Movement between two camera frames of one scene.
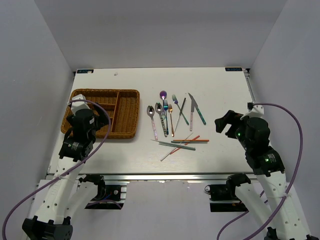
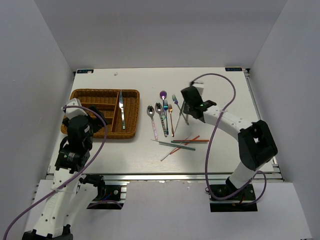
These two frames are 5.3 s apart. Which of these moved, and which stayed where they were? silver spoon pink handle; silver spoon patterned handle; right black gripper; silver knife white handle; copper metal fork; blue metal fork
Moved: right black gripper; silver knife white handle
Stayed: silver spoon pink handle; blue metal fork; copper metal fork; silver spoon patterned handle
